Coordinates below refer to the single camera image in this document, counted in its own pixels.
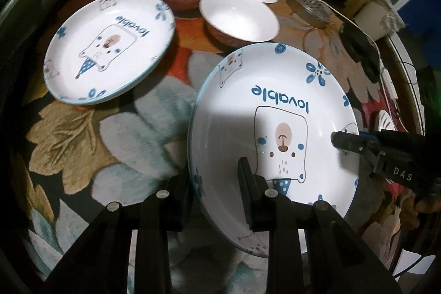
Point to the white round vent cap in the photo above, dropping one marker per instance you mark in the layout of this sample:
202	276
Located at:
383	121

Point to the white bucket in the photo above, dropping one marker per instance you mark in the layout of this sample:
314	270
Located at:
377	20

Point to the bear print plate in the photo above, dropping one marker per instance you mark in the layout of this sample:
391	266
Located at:
72	73
237	108

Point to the metal strainer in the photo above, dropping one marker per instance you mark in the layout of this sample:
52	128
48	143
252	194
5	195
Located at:
310	10

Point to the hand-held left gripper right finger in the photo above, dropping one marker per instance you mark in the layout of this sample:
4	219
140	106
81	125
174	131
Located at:
246	192

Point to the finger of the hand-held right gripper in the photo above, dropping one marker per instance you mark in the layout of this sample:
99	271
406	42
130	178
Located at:
348	141

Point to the person's right hand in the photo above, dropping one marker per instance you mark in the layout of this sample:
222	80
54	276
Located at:
425	205

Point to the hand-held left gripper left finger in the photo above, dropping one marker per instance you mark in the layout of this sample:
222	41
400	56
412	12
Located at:
184	201

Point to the black device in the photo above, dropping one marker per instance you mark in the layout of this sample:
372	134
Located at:
360	46

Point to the blue container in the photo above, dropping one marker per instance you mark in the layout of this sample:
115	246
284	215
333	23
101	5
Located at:
430	11

